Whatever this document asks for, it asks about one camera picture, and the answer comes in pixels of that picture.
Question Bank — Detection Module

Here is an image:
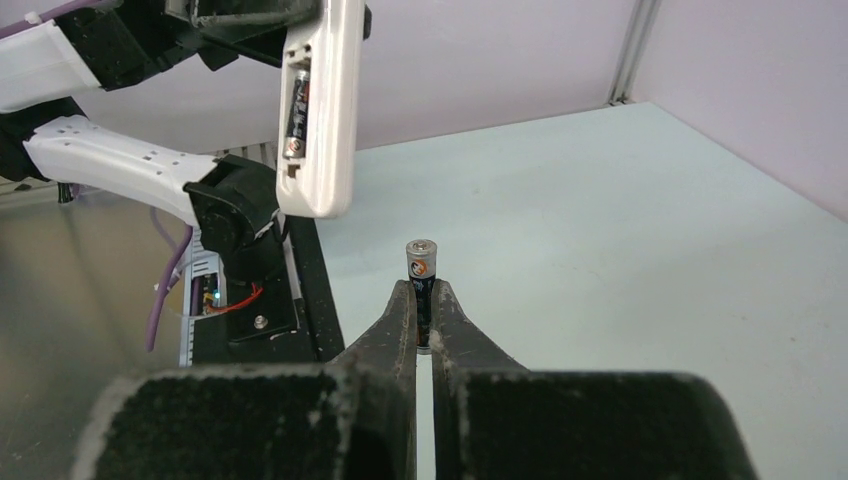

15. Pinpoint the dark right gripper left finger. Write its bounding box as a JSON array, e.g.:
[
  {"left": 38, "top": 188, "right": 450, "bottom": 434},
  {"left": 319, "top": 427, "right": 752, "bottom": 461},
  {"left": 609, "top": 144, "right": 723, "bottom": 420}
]
[{"left": 70, "top": 281, "right": 417, "bottom": 479}]

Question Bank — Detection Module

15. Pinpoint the white remote control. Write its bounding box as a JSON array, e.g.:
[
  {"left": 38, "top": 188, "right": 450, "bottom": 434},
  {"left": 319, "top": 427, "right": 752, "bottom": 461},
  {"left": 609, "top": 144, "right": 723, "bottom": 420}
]
[{"left": 276, "top": 1, "right": 367, "bottom": 218}]

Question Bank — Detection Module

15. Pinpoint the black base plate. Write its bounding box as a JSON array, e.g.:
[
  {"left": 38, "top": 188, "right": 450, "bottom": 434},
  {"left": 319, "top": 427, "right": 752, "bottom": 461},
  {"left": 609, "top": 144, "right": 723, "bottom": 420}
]
[{"left": 190, "top": 217, "right": 345, "bottom": 366}]

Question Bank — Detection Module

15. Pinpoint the aluminium frame rail left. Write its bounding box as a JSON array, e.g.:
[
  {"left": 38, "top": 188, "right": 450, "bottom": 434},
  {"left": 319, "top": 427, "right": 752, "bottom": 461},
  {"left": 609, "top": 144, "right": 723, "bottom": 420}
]
[{"left": 607, "top": 0, "right": 662, "bottom": 106}]

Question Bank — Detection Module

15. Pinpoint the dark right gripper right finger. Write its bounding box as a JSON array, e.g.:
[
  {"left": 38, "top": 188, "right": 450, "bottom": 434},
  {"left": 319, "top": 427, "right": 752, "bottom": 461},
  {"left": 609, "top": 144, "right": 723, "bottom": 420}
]
[{"left": 430, "top": 280, "right": 757, "bottom": 479}]

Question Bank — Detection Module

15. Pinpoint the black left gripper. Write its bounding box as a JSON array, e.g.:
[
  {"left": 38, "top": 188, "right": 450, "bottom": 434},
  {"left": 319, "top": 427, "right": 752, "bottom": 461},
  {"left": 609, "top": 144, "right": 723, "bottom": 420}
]
[{"left": 164, "top": 1, "right": 327, "bottom": 70}]

